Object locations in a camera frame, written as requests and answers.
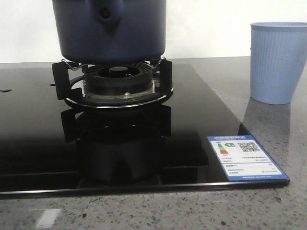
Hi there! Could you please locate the dark blue cooking pot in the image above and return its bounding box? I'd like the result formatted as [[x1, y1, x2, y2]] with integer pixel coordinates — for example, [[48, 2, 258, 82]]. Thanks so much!
[[52, 0, 166, 64]]

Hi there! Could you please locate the black glass stove top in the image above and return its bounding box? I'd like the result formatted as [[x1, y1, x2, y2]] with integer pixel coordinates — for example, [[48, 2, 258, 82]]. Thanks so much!
[[0, 64, 289, 198]]

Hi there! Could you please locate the blue energy label sticker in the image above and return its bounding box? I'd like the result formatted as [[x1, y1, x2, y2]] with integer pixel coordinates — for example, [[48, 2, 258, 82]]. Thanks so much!
[[207, 135, 288, 181]]

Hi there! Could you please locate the light blue ribbed cup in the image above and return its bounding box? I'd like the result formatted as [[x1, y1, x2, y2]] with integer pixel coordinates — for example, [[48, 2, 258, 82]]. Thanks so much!
[[250, 22, 307, 104]]

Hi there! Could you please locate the black gas burner head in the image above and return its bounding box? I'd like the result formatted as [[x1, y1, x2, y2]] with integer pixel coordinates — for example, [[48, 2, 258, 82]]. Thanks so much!
[[83, 62, 154, 98]]

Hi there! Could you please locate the black pot support grate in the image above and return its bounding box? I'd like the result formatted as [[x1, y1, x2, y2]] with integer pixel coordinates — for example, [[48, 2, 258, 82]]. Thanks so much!
[[52, 58, 173, 110]]

